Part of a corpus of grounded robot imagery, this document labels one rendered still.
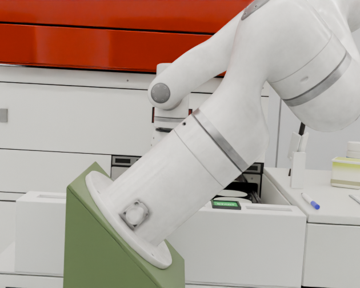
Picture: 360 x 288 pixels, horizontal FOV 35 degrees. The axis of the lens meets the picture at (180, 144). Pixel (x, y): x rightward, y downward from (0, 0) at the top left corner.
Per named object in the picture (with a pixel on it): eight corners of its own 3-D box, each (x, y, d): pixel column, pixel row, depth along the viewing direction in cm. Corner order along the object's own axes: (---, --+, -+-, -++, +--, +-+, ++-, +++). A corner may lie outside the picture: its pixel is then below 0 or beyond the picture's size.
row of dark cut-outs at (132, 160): (112, 164, 172) (112, 156, 171) (259, 172, 172) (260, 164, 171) (112, 164, 171) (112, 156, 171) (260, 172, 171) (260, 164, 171)
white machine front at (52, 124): (-9, 198, 175) (-6, 64, 171) (259, 212, 175) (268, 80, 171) (-13, 200, 172) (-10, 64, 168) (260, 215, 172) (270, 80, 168)
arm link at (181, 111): (183, 119, 137) (191, 117, 146) (186, 63, 136) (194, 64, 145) (149, 116, 139) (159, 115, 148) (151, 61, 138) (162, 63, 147)
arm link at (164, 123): (146, 115, 144) (146, 127, 144) (168, 118, 137) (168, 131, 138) (172, 115, 149) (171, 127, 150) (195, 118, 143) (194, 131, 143)
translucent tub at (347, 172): (334, 182, 148) (336, 156, 148) (364, 186, 145) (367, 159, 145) (329, 186, 141) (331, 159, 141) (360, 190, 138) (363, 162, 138)
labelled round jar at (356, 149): (341, 174, 164) (344, 140, 163) (366, 175, 164) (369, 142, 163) (348, 178, 157) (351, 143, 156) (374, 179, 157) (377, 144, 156)
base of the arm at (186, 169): (160, 283, 80) (262, 197, 79) (71, 180, 81) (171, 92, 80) (171, 254, 99) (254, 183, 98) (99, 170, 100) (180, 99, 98)
